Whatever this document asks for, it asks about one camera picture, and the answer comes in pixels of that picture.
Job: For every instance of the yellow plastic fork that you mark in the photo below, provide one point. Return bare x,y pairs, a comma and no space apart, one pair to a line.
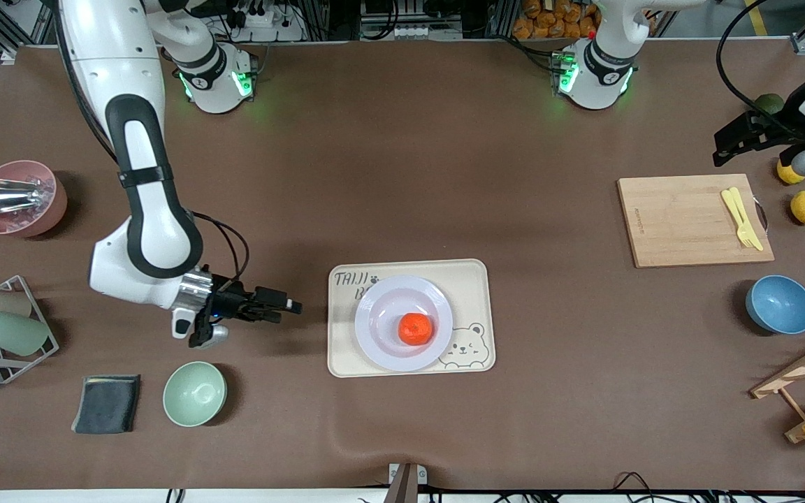
732,207

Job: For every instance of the mint green cup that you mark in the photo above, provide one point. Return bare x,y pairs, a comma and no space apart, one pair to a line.
11,332

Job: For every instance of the pink bowl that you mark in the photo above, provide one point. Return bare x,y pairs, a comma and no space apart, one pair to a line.
22,225

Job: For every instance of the dark grey folded cloth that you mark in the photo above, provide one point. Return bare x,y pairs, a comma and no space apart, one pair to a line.
105,404

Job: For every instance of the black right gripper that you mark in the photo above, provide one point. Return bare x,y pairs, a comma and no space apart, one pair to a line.
230,302

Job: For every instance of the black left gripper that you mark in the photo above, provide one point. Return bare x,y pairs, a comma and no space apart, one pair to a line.
778,133

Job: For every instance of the white power strip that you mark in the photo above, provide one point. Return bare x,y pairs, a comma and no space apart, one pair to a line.
263,24

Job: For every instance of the wooden cutting board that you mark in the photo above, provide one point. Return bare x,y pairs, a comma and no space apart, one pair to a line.
661,244

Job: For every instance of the blue bowl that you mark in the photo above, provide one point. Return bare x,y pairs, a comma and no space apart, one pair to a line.
780,304

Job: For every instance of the metal table edge bracket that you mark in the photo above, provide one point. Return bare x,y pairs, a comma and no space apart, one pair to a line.
407,482

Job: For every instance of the white socket strip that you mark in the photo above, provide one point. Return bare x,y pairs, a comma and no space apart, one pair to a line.
394,32

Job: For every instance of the wooden peg rack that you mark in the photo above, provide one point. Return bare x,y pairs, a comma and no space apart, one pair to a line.
804,367

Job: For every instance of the lavender round plate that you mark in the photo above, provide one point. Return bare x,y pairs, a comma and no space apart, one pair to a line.
381,328

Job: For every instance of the orange mandarin fruit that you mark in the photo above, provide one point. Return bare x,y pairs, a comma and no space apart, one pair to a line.
416,329

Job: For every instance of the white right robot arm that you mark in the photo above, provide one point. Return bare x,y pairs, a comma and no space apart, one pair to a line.
158,237

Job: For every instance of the dark green lime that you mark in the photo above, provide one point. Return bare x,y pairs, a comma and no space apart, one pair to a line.
769,102

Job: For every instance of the mint green bowl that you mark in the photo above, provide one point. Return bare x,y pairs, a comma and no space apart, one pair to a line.
194,393

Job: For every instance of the cream bear print tray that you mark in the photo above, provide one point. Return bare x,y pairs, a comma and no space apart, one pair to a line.
343,349

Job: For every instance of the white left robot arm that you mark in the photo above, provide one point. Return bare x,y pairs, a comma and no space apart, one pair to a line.
598,73

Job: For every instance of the bag of orange fruit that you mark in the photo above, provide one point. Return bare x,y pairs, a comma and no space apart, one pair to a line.
556,17

